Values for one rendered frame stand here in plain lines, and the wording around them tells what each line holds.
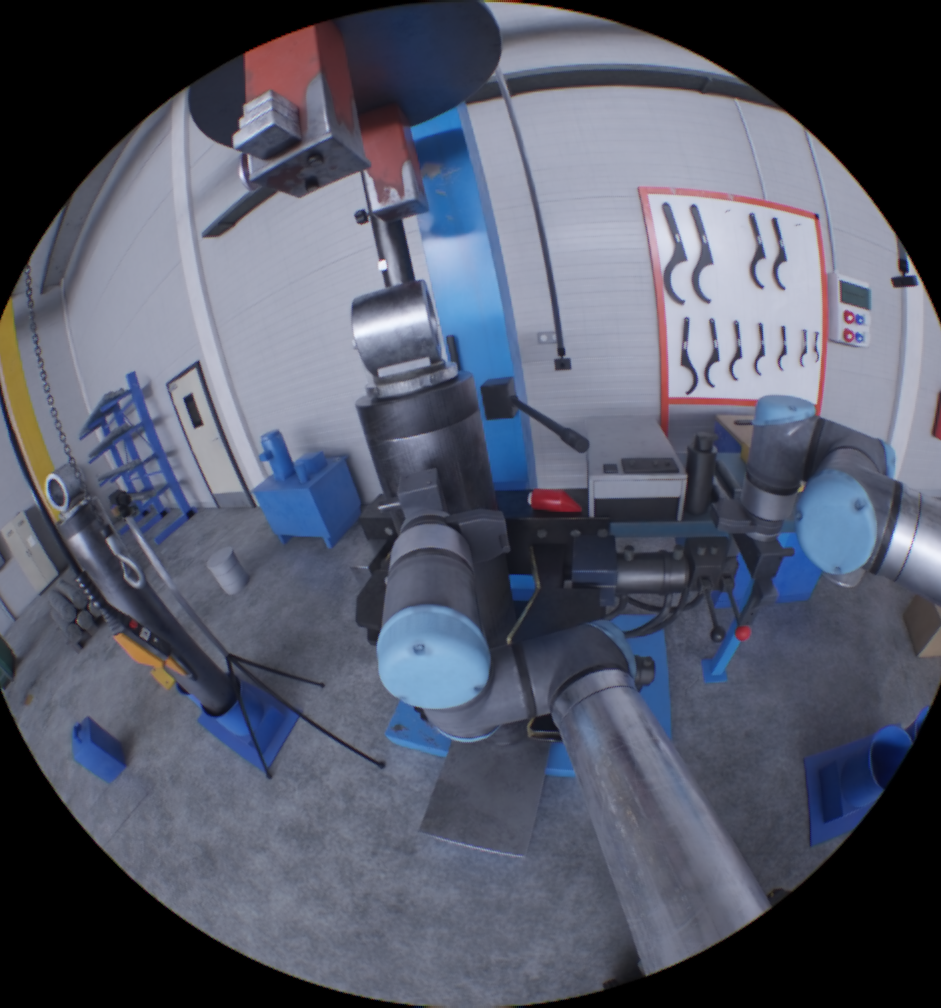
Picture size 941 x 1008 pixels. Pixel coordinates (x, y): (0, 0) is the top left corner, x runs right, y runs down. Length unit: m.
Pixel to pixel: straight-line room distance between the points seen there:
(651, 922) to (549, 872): 1.31
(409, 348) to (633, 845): 0.61
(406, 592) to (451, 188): 0.95
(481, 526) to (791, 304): 2.86
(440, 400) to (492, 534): 0.23
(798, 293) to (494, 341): 2.54
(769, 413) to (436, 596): 0.45
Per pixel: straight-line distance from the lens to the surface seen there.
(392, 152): 0.85
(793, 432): 0.50
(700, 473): 0.88
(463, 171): 1.04
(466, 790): 1.48
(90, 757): 3.02
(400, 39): 0.77
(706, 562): 0.87
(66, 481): 1.53
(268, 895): 1.99
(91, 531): 1.51
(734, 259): 2.79
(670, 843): 0.26
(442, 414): 0.53
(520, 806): 1.44
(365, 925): 1.75
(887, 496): 0.37
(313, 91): 0.50
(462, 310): 0.97
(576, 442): 0.56
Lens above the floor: 1.57
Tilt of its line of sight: 30 degrees down
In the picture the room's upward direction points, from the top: 12 degrees counter-clockwise
